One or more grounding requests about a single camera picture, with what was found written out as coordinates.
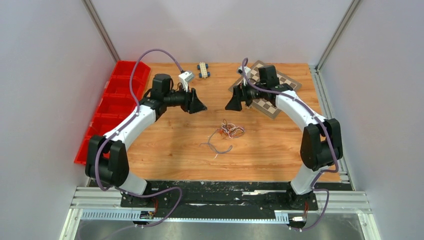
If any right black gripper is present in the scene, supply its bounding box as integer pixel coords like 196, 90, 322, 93
225, 78, 267, 111

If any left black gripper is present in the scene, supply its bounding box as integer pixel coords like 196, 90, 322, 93
163, 83, 207, 115

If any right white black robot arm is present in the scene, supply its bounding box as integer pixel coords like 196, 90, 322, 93
225, 64, 343, 209

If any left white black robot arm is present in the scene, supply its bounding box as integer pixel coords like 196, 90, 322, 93
85, 71, 207, 207

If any red plastic bin row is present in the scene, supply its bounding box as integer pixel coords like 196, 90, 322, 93
73, 60, 136, 165

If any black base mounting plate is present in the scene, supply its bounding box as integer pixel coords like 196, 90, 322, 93
120, 180, 318, 220

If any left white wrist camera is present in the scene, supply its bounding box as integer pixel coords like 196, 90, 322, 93
178, 71, 195, 92

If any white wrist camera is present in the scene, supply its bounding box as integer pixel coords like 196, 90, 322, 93
178, 71, 195, 92
236, 66, 251, 79

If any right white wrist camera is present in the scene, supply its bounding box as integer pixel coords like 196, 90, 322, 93
236, 66, 251, 79

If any aluminium frame rail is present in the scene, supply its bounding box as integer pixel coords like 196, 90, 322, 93
60, 187, 380, 240

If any left corner aluminium post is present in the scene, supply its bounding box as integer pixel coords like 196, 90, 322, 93
81, 0, 121, 62

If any corner aluminium post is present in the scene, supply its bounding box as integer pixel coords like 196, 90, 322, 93
81, 0, 121, 62
315, 0, 362, 72

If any right corner aluminium post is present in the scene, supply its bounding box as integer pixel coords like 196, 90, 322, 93
315, 0, 362, 72

